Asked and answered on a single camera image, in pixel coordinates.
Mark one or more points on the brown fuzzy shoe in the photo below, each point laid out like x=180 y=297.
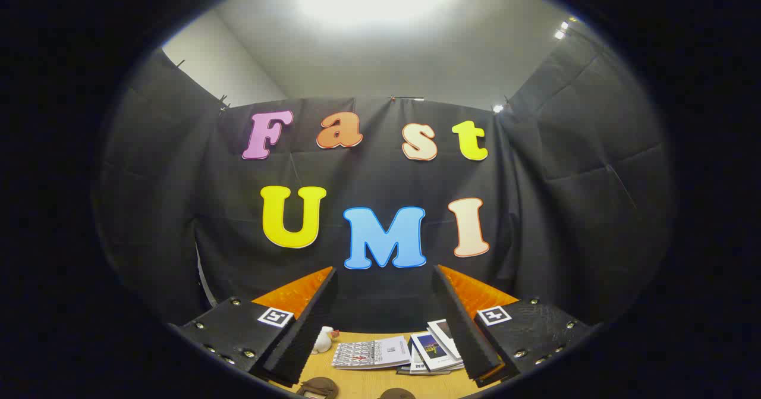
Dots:
x=396 y=394
x=318 y=388

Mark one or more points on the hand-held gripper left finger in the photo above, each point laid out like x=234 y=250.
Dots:
x=303 y=339

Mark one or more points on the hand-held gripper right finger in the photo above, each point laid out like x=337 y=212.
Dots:
x=464 y=333

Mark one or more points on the white duck plush toy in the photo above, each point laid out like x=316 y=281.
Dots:
x=323 y=341

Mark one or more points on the white book with black lettering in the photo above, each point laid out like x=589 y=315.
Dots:
x=416 y=364

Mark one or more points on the dark covered book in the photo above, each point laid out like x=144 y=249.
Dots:
x=428 y=373

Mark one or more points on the white book with blue picture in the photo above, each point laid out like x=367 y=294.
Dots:
x=434 y=350

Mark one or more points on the grey patterned white book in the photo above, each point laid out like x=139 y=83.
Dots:
x=368 y=353

